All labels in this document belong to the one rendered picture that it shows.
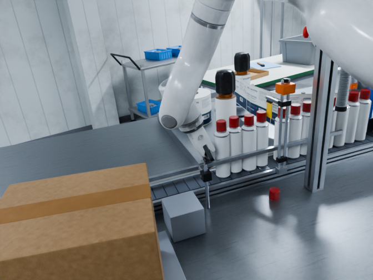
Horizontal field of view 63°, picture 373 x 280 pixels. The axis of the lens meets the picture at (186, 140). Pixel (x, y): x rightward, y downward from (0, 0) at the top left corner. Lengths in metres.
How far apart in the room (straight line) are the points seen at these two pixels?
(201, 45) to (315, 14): 0.31
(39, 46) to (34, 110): 0.73
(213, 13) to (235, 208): 0.59
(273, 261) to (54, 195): 0.55
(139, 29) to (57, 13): 0.99
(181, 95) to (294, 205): 0.51
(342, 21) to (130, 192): 0.46
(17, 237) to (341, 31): 0.61
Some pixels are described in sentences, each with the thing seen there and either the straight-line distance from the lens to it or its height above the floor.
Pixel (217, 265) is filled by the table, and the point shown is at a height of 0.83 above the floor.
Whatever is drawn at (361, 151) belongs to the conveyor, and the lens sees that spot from 1.37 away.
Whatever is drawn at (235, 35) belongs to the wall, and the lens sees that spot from 5.04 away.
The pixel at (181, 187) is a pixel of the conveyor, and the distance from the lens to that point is 1.04.
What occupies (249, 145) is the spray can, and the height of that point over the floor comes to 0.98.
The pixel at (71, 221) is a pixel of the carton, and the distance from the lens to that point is 0.58.
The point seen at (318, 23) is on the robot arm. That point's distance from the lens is 0.56.
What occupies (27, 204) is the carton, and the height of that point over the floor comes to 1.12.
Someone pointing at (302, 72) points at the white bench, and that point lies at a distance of 2.87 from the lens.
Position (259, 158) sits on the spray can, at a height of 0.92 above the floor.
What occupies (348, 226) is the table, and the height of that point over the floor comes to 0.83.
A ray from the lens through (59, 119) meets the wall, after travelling 4.08.
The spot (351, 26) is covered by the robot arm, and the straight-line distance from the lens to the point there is 0.54.
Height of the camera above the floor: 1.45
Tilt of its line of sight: 25 degrees down
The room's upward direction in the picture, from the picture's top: 5 degrees counter-clockwise
